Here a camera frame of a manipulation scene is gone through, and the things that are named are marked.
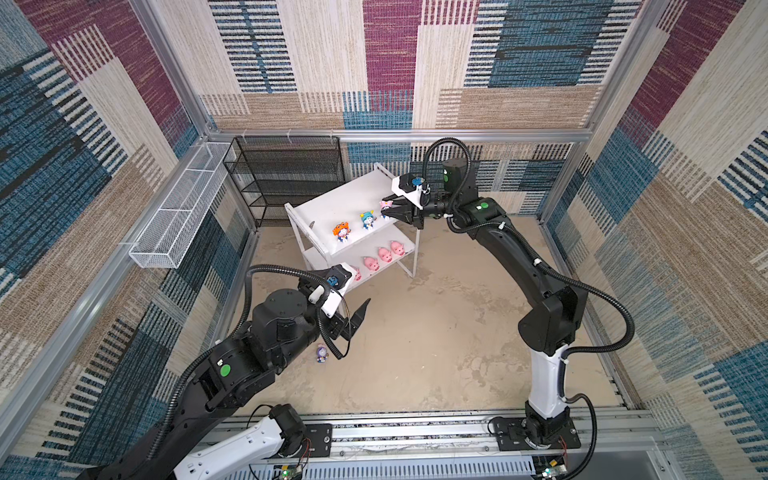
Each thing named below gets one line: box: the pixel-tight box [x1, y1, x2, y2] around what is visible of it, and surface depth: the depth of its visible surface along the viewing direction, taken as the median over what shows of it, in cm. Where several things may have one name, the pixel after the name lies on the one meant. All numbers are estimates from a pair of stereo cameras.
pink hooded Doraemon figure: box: [379, 200, 393, 219], surface depth 74 cm
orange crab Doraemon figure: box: [332, 221, 352, 242], surface depth 70 cm
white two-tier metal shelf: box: [284, 163, 420, 278], surface depth 81 cm
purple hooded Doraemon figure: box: [316, 343, 330, 363], surface depth 87 cm
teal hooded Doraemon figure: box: [359, 210, 377, 230], surface depth 73 cm
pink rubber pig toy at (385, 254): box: [377, 247, 393, 263], surface depth 89 cm
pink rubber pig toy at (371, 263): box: [362, 256, 380, 272], surface depth 87 cm
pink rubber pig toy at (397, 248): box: [390, 241, 405, 256], surface depth 91 cm
